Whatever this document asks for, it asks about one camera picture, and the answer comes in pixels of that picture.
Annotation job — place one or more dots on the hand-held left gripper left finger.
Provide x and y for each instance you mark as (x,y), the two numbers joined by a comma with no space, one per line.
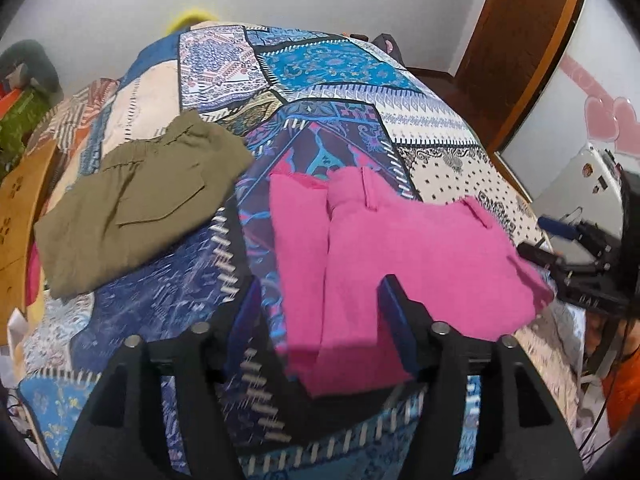
(245,320)

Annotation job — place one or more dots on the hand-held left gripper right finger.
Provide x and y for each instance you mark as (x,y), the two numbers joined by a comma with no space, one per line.
(397,325)

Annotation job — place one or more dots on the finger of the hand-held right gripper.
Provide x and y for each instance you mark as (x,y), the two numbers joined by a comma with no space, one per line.
(537,254)
(556,225)

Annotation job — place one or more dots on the pink pants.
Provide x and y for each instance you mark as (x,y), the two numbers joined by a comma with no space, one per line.
(425,240)

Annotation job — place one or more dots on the olive green pants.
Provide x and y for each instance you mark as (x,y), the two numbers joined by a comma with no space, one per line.
(125,210)

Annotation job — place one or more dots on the white cabinet with stickers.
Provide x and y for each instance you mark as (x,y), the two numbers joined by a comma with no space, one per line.
(590,175)

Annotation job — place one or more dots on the person's orange clothing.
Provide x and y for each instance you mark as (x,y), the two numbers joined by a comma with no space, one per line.
(625,385)

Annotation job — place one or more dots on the wooden door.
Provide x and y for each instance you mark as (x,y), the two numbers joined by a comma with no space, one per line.
(515,35)

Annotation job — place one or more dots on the white cloth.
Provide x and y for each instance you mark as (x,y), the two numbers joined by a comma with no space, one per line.
(17,330)

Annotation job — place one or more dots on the grey backpack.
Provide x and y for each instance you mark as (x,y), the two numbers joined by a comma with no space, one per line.
(385,42)

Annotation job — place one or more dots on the wooden lap desk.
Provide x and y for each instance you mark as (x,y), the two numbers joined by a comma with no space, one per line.
(20,210)

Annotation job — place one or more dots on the blue patchwork bedsheet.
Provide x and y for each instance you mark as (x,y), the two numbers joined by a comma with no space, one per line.
(325,70)

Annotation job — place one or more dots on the orange striped quilt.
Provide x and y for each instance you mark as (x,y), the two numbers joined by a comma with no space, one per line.
(75,110)

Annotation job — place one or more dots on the yellow pillow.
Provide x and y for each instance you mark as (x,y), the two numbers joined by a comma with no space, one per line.
(192,17)

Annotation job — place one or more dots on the pink wall decal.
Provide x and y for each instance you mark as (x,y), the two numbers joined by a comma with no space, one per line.
(610,120)

